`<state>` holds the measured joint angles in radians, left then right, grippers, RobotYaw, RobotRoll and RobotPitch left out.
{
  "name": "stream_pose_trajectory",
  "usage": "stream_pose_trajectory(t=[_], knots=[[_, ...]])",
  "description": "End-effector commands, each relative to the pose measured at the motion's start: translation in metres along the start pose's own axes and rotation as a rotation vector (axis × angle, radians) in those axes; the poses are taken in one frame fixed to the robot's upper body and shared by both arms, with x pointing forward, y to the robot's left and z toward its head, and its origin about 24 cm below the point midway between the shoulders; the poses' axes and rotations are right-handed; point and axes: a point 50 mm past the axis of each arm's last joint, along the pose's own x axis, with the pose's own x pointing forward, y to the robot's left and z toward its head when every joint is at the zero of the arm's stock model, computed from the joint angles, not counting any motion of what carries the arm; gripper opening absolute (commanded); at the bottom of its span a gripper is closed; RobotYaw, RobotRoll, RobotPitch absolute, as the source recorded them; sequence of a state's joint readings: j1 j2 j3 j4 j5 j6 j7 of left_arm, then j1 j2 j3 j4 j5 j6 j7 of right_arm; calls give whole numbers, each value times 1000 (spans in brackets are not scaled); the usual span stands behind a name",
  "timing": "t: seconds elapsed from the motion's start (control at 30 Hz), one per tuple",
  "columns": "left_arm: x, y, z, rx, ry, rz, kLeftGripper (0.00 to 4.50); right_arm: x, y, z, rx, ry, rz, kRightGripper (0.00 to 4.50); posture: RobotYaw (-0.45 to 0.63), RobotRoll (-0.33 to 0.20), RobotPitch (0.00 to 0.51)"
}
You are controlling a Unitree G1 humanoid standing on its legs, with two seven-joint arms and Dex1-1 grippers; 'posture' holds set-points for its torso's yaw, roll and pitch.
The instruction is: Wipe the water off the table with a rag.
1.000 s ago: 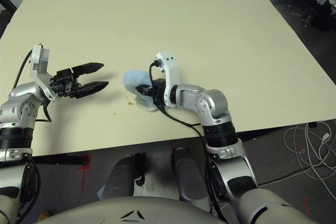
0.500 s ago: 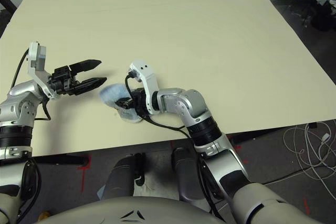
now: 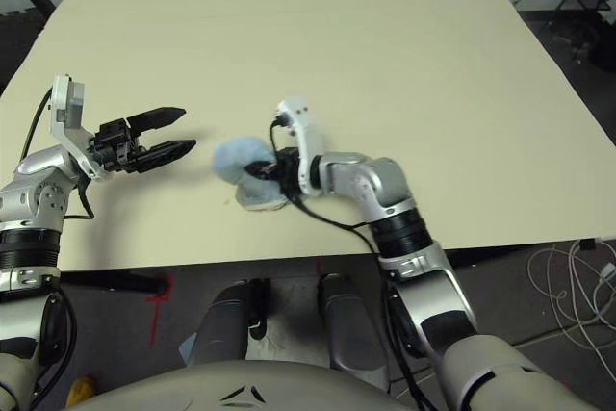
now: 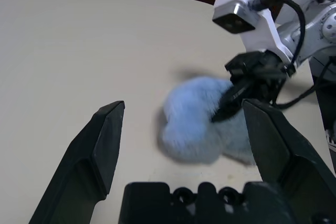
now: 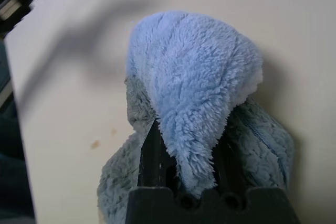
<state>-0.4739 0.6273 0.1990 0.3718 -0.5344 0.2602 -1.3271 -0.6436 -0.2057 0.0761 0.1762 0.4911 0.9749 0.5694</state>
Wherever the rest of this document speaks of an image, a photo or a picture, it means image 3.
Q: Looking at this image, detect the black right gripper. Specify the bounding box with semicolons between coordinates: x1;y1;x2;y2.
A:
246;145;303;202

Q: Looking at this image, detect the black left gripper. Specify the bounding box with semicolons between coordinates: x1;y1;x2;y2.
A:
88;105;198;176

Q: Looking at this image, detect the light blue fluffy rag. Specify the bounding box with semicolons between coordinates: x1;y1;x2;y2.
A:
212;136;293;213

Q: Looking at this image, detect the grey left robot leg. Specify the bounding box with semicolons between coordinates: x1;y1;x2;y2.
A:
184;277;271;370

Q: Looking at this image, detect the grey robot leg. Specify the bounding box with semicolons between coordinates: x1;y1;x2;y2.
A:
184;277;271;370
317;272;392;379

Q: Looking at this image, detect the black foam floor mat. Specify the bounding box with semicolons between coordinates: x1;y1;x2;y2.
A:
0;9;47;94

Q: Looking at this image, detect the grey right robot leg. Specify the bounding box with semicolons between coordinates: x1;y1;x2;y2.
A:
317;272;392;379

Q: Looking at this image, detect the blue-grey paper sheet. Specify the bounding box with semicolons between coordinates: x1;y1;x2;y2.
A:
177;330;199;368

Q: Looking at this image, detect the grey robot torso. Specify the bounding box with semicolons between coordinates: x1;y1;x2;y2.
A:
71;356;421;411

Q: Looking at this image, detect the yellow floor object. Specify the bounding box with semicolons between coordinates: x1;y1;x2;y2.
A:
65;375;96;408

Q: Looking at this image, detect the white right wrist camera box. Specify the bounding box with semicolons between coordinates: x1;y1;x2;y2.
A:
276;97;325;198

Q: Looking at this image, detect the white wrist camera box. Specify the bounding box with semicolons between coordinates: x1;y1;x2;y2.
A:
48;73;105;182
276;97;325;198

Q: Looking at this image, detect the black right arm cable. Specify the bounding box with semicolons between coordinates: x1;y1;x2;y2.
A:
269;115;434;411

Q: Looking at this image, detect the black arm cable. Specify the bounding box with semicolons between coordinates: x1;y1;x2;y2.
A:
269;115;434;411
21;87;96;383

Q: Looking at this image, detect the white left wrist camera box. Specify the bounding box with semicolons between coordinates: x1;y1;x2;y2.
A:
48;73;105;182

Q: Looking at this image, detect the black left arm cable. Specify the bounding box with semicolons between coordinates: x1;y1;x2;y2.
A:
21;87;96;383

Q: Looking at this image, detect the white floor cable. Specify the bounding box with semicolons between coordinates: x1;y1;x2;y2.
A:
526;236;616;360

